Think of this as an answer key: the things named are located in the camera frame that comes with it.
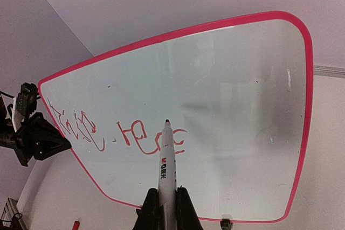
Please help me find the whiteboard marker silver body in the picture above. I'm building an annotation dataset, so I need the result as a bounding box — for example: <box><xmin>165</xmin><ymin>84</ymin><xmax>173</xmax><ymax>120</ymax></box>
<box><xmin>158</xmin><ymin>120</ymin><xmax>177</xmax><ymax>229</ymax></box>

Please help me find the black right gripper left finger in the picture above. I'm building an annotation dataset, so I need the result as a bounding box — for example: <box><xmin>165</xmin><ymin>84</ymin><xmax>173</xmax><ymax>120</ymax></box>
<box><xmin>133</xmin><ymin>188</ymin><xmax>159</xmax><ymax>230</ymax></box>

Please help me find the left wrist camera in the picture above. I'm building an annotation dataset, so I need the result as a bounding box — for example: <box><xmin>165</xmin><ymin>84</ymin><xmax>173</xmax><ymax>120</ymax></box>
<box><xmin>11</xmin><ymin>82</ymin><xmax>39</xmax><ymax>132</ymax></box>

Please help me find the red marker cap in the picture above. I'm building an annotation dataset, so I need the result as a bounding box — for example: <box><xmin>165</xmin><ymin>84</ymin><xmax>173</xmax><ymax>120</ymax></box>
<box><xmin>72</xmin><ymin>221</ymin><xmax>80</xmax><ymax>230</ymax></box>

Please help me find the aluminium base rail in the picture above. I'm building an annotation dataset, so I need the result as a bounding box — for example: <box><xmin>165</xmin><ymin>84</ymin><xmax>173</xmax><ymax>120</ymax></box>
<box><xmin>1</xmin><ymin>198</ymin><xmax>28</xmax><ymax>230</ymax></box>

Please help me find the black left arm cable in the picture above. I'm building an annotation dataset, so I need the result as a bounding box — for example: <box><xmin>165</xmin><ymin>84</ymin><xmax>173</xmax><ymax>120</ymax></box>
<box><xmin>0</xmin><ymin>91</ymin><xmax>17</xmax><ymax>120</ymax></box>

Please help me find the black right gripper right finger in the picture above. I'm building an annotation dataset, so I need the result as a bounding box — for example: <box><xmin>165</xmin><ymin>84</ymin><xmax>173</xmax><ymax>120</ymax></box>
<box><xmin>176</xmin><ymin>186</ymin><xmax>203</xmax><ymax>230</ymax></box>

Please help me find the pink framed whiteboard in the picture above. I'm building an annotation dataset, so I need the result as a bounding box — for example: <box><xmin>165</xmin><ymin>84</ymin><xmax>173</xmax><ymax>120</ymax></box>
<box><xmin>38</xmin><ymin>11</ymin><xmax>313</xmax><ymax>224</ymax></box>

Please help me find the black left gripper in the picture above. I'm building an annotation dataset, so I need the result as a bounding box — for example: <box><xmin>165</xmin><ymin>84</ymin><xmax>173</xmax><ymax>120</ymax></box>
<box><xmin>1</xmin><ymin>112</ymin><xmax>71</xmax><ymax>167</ymax></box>

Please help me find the black right whiteboard stand foot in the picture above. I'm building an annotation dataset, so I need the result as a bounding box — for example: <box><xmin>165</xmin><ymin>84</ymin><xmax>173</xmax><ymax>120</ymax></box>
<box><xmin>220</xmin><ymin>214</ymin><xmax>233</xmax><ymax>230</ymax></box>

